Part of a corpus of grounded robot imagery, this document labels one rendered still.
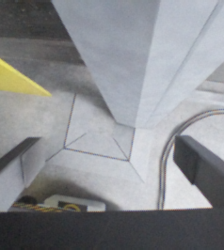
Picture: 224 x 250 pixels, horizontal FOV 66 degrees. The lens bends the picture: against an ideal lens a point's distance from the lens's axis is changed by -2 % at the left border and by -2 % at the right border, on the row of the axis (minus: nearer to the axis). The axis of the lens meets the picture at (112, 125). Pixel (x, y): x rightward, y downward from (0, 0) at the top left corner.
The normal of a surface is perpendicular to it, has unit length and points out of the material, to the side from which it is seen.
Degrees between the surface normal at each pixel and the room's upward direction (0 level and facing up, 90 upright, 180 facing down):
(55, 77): 0
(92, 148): 7
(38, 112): 0
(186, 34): 90
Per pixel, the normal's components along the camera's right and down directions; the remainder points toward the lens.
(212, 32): 0.03, 0.99
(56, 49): -0.11, -0.14
